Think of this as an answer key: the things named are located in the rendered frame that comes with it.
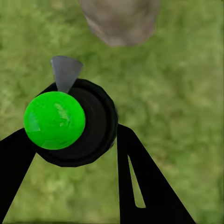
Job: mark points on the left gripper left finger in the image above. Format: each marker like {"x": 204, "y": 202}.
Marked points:
{"x": 16, "y": 155}

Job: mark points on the tree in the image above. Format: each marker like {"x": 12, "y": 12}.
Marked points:
{"x": 121, "y": 22}

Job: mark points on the pesticide atomizer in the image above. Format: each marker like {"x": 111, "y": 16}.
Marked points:
{"x": 72, "y": 122}

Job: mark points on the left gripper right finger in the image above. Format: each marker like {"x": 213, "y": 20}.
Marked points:
{"x": 162, "y": 204}

